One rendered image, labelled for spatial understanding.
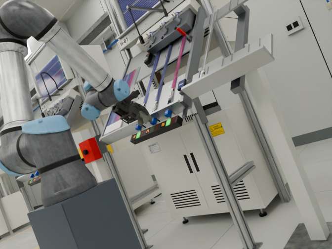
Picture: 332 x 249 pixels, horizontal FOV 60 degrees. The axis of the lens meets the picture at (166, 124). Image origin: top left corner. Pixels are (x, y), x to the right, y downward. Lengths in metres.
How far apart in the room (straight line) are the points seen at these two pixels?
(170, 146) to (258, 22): 1.84
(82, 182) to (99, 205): 0.07
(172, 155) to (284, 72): 1.70
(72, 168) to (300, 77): 2.61
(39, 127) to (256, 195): 1.17
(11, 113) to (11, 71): 0.14
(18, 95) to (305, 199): 1.08
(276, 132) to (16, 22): 0.98
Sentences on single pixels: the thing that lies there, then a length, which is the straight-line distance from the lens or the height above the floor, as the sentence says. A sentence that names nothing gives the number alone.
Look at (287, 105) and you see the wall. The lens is 3.17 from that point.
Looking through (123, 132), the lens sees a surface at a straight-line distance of 1.62.
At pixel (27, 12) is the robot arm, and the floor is 1.11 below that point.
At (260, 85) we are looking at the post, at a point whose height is 0.65.
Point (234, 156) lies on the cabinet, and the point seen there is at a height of 0.36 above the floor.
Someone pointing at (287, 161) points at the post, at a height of 0.34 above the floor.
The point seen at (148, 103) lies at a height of 0.80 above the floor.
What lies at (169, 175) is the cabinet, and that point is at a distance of 1.91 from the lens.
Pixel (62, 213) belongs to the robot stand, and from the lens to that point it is 0.75.
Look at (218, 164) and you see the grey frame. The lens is 1.29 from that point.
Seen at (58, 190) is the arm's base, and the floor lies 0.58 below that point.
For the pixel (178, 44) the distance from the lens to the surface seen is 1.72.
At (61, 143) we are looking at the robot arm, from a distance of 0.81.
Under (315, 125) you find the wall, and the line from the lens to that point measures 3.15.
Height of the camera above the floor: 0.61
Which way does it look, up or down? 2 degrees up
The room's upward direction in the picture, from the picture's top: 22 degrees counter-clockwise
